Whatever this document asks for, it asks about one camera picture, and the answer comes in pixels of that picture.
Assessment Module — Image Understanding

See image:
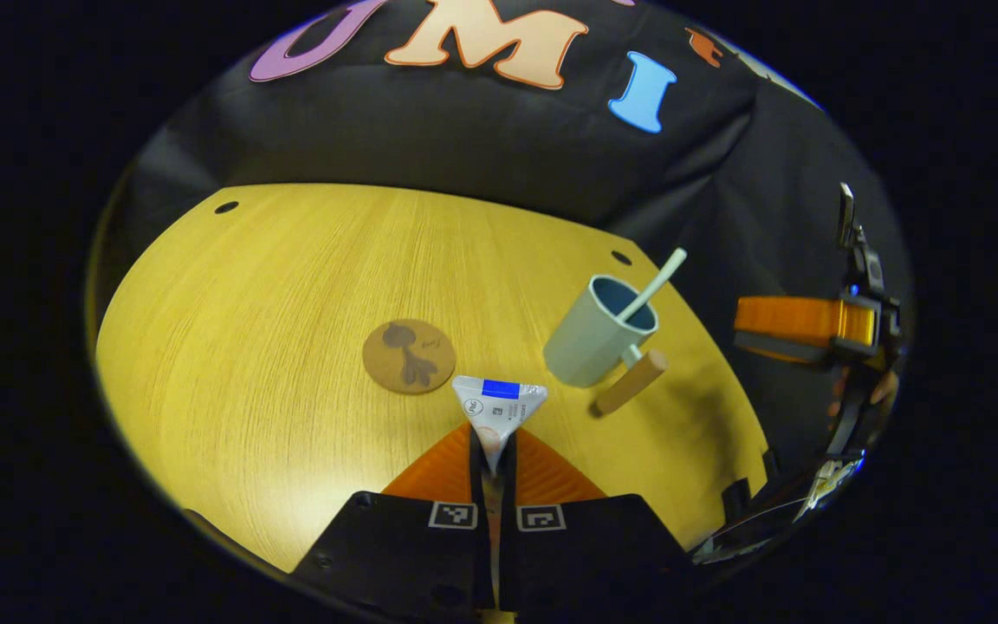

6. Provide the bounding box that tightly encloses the pale blue cup wooden handle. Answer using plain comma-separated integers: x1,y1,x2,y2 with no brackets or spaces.
542,275,670,417

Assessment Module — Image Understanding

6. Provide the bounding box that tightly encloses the pale green toothbrush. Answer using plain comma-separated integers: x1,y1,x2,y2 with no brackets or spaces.
616,248,690,324

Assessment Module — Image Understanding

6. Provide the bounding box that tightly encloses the round brown cork coaster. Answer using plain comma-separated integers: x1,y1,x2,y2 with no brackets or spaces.
362,318,457,396

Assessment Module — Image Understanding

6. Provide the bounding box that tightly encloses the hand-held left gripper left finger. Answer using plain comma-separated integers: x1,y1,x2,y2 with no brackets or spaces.
291,422,496,624

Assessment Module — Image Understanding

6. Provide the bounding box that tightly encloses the white toothpaste tube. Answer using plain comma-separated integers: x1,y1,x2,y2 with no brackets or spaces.
451,374,549,608

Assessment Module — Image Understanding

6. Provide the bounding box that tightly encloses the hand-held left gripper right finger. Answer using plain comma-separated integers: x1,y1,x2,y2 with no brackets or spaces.
499,426,697,618

